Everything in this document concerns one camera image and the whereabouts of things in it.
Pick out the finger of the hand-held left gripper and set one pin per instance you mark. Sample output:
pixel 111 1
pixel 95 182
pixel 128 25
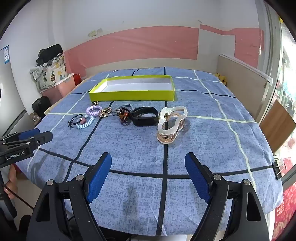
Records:
pixel 27 134
pixel 41 138

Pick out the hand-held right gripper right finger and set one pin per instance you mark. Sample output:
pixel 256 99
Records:
pixel 196 176

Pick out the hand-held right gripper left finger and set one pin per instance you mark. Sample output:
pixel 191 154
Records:
pixel 100 178

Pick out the pearl white claw hair clip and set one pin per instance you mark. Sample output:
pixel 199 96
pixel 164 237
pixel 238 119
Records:
pixel 165 134

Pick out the gold rhinestone hairpin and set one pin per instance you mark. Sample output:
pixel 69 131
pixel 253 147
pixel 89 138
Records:
pixel 105 113

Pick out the black wristband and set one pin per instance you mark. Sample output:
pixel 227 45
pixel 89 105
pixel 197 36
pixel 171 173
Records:
pixel 143 121

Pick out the yellow-green cardboard box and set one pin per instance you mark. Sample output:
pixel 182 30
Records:
pixel 131 95

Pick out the person's left hand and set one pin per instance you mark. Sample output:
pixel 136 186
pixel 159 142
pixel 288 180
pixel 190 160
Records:
pixel 12 178

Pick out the small cardboard box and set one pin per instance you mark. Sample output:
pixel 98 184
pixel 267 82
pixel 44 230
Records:
pixel 35 118

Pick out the black backpack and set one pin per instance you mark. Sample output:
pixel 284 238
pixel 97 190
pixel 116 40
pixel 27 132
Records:
pixel 40 105

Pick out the grey refrigerator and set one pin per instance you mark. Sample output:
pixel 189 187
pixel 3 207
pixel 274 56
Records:
pixel 11 92

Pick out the blue checked tablecloth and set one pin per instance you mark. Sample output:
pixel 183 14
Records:
pixel 129 143

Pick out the pink plastic storage box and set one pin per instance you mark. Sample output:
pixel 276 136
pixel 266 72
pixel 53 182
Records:
pixel 62 90

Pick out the pineapple print storage bag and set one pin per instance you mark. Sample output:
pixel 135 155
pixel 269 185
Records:
pixel 49 77

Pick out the black and gold hair clip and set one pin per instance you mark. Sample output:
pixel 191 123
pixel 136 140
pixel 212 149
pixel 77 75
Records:
pixel 95 102

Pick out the red box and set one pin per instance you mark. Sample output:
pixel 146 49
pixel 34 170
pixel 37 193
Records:
pixel 77 80

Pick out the dark clothing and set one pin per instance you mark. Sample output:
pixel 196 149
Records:
pixel 23 227

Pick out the black binder clip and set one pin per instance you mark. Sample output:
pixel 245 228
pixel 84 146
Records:
pixel 277 170

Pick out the blue label sticker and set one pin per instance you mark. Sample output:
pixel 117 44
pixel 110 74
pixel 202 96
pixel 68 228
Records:
pixel 6 54

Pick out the black bag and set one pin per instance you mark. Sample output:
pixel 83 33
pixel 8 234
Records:
pixel 52 51

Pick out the red patterned rug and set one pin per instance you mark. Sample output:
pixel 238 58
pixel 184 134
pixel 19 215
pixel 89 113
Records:
pixel 285 208

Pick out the brown wooden board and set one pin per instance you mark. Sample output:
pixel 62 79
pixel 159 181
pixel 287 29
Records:
pixel 277 125

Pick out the yellow toy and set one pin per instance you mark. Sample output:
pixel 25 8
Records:
pixel 219 77

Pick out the beige headboard panel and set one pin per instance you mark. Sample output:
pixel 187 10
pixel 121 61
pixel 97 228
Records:
pixel 242 78

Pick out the glass window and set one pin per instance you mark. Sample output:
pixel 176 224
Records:
pixel 288 69

